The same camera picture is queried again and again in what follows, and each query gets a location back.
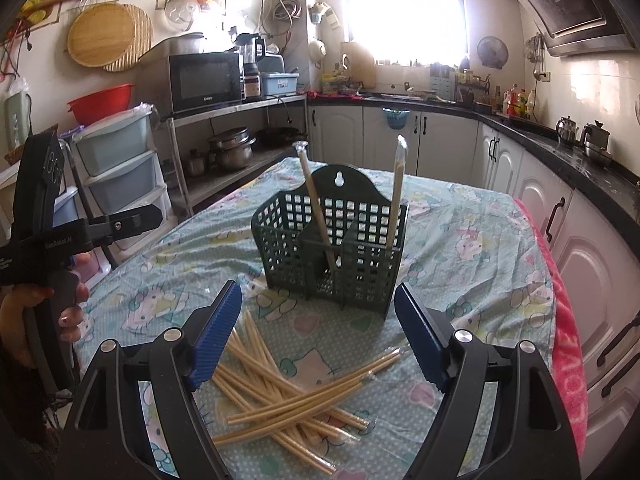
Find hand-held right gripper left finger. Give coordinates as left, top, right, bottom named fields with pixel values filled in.
left=57, top=280, right=243, bottom=480

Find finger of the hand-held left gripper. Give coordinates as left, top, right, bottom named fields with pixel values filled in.
left=90, top=204, right=164, bottom=248

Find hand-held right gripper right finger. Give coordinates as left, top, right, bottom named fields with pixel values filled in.
left=394, top=282, right=583, bottom=480

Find pile of chopsticks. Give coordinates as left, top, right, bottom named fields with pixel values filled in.
left=210, top=310, right=403, bottom=473

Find green plastic utensil basket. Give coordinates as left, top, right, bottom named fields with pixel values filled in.
left=252, top=164, right=410, bottom=318

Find bamboo chopstick pair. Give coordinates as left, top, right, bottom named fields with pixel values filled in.
left=385, top=135, right=410, bottom=251
left=291, top=141, right=338, bottom=273

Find person's left forearm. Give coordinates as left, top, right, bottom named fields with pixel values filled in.
left=0, top=342, right=68, bottom=480

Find person's left hand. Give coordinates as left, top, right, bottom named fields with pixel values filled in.
left=0, top=282, right=92, bottom=356

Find plastic drawer cabinet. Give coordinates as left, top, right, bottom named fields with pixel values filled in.
left=60, top=105, right=171, bottom=271

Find cartoon printed tablecloth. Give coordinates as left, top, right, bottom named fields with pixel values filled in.
left=82, top=156, right=558, bottom=480

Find small steel pot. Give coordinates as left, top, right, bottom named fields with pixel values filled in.
left=186, top=150, right=208, bottom=178

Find stacked steel pots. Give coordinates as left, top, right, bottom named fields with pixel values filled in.
left=207, top=127, right=257, bottom=170

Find red plastic basin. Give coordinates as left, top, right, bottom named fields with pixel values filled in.
left=66, top=83, right=136, bottom=126

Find metal shelf rack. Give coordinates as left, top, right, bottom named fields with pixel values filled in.
left=165, top=94, right=308, bottom=218

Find pink towel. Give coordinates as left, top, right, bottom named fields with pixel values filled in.
left=512, top=197, right=588, bottom=456

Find black microwave oven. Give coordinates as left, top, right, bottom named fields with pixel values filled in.
left=167, top=51, right=246, bottom=116

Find black wok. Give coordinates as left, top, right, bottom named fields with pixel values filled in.
left=257, top=126, right=306, bottom=146

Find round woven mat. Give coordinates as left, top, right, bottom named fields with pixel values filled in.
left=102, top=4, right=154, bottom=73

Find white base cabinets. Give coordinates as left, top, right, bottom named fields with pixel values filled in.
left=307, top=102, right=640, bottom=461

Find round bamboo tray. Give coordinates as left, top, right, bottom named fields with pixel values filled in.
left=67, top=2, right=136, bottom=68

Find blue plastic box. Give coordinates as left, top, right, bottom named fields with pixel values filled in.
left=260, top=71, right=301, bottom=97

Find clear plastic cover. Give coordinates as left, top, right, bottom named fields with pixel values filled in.
left=164, top=0, right=201, bottom=36

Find blue hanging bin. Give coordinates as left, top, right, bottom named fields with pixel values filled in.
left=384, top=106, right=412, bottom=131

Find black countertop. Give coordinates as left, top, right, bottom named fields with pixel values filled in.
left=307, top=91, right=640, bottom=221

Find steel teapot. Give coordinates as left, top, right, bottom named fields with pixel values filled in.
left=556, top=116, right=580, bottom=147

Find green countertop storage box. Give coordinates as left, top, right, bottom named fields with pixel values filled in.
left=430, top=62, right=457, bottom=101

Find steel kettle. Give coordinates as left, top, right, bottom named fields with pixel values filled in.
left=580, top=121, right=613, bottom=166

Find beige cutting board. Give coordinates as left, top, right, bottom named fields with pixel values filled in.
left=341, top=41, right=377, bottom=90

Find kitchen window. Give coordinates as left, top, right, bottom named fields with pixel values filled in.
left=344, top=0, right=473, bottom=63

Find black range hood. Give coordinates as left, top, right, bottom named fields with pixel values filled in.
left=499, top=0, right=638, bottom=58

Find small wall fan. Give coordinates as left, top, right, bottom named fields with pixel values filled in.
left=476, top=36, right=509, bottom=70

